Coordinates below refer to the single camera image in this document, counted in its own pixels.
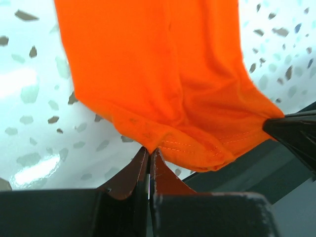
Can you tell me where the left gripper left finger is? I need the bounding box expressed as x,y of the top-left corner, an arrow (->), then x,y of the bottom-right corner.
0,148 -> 149,237

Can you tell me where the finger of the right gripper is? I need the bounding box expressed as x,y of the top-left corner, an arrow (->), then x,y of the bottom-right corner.
263,110 -> 316,173

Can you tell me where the orange t-shirt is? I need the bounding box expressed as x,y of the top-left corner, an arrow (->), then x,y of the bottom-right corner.
55,0 -> 283,172

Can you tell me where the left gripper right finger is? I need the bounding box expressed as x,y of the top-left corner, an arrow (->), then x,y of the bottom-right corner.
150,149 -> 280,237

